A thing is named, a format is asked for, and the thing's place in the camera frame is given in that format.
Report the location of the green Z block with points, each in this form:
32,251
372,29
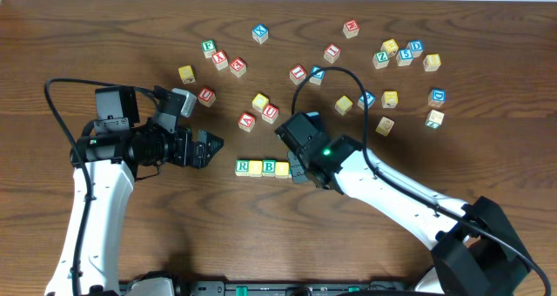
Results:
380,60

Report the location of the red u block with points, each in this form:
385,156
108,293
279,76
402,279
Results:
270,113
207,97

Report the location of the red U block centre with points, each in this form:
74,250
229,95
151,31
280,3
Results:
270,113

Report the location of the blue D block upper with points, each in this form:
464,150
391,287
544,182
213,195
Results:
416,47

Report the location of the yellow S block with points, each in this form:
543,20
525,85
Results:
343,105

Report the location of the red I block upper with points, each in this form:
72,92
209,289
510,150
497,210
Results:
332,53

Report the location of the red U block left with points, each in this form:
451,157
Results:
207,97

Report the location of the red E block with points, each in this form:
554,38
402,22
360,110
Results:
238,67

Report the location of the blue 5 block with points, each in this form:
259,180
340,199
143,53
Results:
404,57

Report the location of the yellow block near centre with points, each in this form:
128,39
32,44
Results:
259,102

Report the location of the blue d block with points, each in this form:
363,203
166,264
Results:
416,47
436,98

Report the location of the red block top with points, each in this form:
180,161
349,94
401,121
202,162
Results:
351,28

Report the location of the yellow hammer picture block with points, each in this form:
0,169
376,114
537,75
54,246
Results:
389,99

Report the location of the blue 2 block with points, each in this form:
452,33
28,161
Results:
366,100

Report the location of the yellow 8 block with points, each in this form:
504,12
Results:
431,62

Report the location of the yellow block far left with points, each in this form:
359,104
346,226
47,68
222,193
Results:
186,74

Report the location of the blue X block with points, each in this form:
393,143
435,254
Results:
260,33

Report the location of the green R block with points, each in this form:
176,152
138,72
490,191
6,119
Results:
242,167

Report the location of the yellow snail picture block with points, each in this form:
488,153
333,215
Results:
384,126

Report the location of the red i block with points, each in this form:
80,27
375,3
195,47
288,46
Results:
332,53
297,74

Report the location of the red I block left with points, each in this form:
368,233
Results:
297,74

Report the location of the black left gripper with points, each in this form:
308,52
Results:
192,147

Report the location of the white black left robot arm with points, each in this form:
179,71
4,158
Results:
106,158

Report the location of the red X block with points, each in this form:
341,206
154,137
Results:
220,60

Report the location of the red A block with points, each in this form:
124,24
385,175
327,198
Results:
246,122

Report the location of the blue L block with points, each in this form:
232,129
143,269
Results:
317,75

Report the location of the green 7 block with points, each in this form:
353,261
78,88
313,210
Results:
434,119

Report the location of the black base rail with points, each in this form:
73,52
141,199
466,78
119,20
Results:
166,286

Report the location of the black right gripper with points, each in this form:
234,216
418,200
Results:
297,170

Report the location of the blue D block right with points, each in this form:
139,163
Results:
436,98

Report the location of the green B block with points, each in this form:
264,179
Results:
268,168

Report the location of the yellow block upper right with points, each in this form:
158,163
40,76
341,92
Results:
390,47

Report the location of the yellow O block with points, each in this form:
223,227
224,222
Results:
282,170
255,168

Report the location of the green F block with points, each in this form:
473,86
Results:
209,48

